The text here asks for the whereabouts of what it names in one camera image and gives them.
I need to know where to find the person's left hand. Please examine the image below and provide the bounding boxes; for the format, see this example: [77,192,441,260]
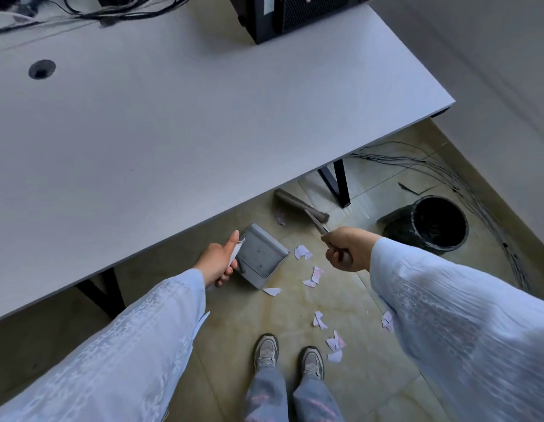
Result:
[192,230,246,288]

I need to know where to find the person's right hand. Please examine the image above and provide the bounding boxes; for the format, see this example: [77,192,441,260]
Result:
[320,227,383,273]

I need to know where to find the grey dustpan white handle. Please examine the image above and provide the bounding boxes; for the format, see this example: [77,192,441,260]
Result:
[227,223,290,290]

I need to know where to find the pink paper scraps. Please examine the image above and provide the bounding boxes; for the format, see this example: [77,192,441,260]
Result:
[263,210,394,365]

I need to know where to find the grey broom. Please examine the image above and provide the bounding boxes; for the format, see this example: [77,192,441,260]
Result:
[274,188,354,267]

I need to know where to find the black waste bin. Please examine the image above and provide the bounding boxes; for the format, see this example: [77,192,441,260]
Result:
[376,195,470,254]

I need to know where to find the person's left forearm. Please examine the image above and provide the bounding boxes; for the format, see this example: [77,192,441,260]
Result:
[0,268,210,422]

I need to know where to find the person's right forearm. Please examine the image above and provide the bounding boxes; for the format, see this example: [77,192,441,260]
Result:
[369,237,544,422]

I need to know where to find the person's left shoe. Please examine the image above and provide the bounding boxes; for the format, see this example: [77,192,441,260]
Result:
[253,333,280,372]

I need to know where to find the person's shoe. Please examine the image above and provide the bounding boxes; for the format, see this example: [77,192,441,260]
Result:
[297,346,325,381]
[253,333,280,372]

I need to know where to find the person's right shoe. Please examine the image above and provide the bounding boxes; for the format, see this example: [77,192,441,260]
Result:
[297,346,325,381]

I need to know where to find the person's left leg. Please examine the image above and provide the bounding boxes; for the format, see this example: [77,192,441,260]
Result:
[244,366,290,422]

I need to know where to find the person's leg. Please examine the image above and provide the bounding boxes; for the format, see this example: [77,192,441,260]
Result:
[291,376,345,422]
[244,366,290,422]

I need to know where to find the person's right leg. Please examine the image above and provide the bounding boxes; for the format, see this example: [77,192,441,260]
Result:
[291,376,345,422]

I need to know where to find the black strip piece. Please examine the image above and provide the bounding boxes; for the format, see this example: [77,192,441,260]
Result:
[398,182,436,196]

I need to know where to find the white table black legs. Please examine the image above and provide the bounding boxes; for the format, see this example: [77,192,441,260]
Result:
[0,0,457,325]

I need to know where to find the black computer tower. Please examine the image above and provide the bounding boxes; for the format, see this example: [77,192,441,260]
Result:
[227,0,378,45]

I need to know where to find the grey cable bundle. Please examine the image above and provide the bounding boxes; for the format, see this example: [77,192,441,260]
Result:
[351,142,532,293]

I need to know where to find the black cable tangle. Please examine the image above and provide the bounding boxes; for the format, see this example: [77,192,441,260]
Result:
[0,0,196,35]

